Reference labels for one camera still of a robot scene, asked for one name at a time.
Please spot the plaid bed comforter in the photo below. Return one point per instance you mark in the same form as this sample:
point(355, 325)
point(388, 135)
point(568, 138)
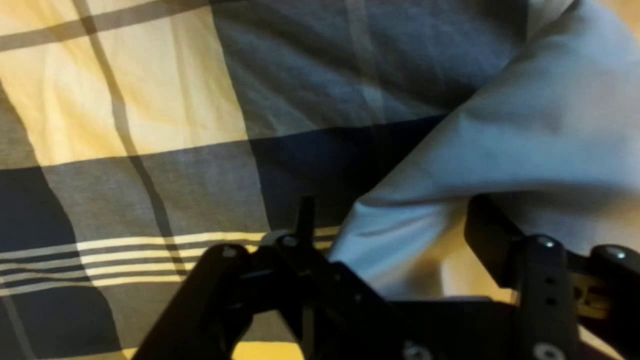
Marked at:
point(139, 132)

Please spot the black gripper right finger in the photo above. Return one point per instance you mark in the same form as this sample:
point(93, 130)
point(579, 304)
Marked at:
point(493, 238)

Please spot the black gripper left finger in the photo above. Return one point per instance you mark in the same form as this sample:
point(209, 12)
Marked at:
point(304, 223)

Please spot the light blue pillowcase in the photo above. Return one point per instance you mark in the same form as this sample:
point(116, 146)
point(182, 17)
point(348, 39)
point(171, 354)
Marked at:
point(555, 141)

